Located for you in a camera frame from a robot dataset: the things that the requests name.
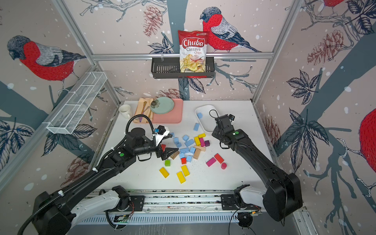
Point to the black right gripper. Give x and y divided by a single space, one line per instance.
215 132

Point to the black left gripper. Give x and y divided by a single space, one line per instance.
165 154

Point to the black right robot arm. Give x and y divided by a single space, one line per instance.
283 194

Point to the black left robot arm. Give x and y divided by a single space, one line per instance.
55 214

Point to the brown wood block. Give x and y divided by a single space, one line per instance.
174 155

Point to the yellow block front left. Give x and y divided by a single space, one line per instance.
164 172

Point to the white rectangular plastic bin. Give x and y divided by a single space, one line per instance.
209 113

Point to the yellow block front right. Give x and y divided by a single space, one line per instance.
185 170

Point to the blue rectangular block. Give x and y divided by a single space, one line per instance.
196 127

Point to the natural wood block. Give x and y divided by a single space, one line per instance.
196 153

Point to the yellow striped block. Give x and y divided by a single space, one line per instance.
197 141

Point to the yellow block front middle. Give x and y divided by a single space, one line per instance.
181 177

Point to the red block right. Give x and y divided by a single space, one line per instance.
219 158

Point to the pink plastic tray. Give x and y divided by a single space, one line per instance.
174 116

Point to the magenta rectangular block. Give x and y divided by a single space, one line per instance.
210 162

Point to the green floral plate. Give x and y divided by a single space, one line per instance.
162 105

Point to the white ceramic mug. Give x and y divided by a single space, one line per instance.
126 111

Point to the Chuba cassava chips bag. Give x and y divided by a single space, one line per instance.
193 50

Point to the purple handled spoon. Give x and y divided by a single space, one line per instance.
143 110

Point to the aluminium mounting rail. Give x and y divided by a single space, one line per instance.
167 202

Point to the white wire wall shelf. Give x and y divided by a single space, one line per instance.
70 115

